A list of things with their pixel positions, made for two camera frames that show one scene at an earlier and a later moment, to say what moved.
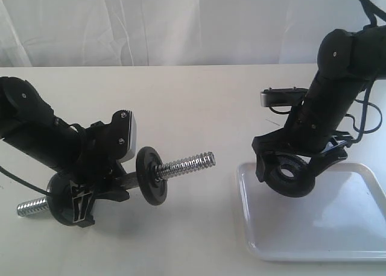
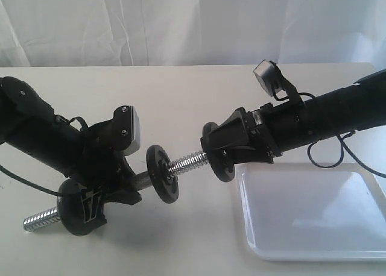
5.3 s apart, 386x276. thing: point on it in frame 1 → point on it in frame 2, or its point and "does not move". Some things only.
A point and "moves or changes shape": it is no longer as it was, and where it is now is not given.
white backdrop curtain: [79, 26] does not move
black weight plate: [60, 197] moves or changes shape
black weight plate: [303, 182] → [225, 145]
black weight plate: [154, 192] → [164, 182]
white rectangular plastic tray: [342, 219] does not move
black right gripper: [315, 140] → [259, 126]
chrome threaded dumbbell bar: [129, 179] → [142, 181]
